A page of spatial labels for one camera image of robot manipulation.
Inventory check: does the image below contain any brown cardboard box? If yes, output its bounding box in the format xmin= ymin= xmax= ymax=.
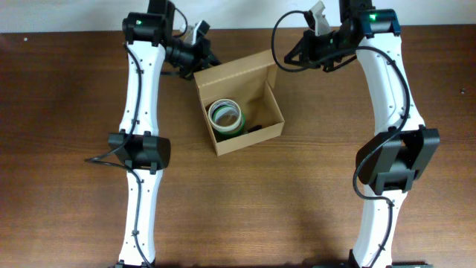
xmin=194 ymin=50 xmax=285 ymax=156

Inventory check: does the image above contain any black permanent marker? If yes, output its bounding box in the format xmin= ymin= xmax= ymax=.
xmin=247 ymin=125 xmax=263 ymax=133

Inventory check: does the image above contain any green tape roll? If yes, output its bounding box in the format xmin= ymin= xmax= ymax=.
xmin=212 ymin=106 xmax=244 ymax=135

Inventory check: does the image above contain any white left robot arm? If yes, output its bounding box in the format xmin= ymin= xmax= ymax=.
xmin=109 ymin=0 xmax=220 ymax=267

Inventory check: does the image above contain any beige masking tape roll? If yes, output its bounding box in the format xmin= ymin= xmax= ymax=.
xmin=208 ymin=99 xmax=242 ymax=133

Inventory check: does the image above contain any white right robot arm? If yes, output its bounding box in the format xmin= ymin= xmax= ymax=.
xmin=280 ymin=1 xmax=440 ymax=267

